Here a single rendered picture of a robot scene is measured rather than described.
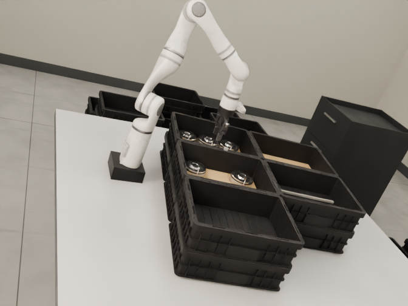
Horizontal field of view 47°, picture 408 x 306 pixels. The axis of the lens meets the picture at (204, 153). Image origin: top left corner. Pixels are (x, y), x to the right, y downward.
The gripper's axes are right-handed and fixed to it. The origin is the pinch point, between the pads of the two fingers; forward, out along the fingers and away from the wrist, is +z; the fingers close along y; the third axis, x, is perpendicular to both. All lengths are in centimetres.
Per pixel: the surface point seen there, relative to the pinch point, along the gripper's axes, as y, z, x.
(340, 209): 44, 2, 45
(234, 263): 71, 14, -5
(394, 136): -87, 11, 163
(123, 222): 43, 24, -39
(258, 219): 46.2, 11.4, 10.8
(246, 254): 71, 9, -2
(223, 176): 17.1, 11.4, 3.0
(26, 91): -222, 95, -99
